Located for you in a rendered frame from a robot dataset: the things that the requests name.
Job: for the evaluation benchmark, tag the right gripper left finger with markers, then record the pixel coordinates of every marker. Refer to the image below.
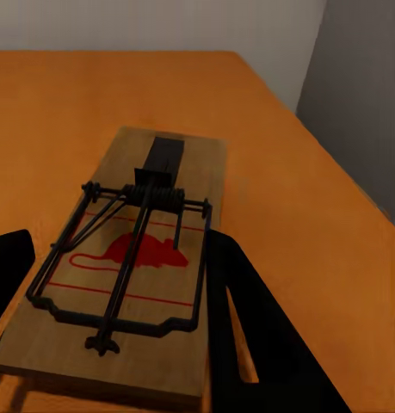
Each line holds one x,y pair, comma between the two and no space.
17,255

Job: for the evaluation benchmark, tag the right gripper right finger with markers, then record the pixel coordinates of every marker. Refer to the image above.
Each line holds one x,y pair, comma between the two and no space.
290,378

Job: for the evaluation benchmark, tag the mousetrap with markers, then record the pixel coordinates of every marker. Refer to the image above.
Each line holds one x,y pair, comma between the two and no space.
120,301

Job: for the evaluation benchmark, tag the cabinet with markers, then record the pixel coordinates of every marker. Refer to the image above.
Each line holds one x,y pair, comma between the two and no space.
319,243

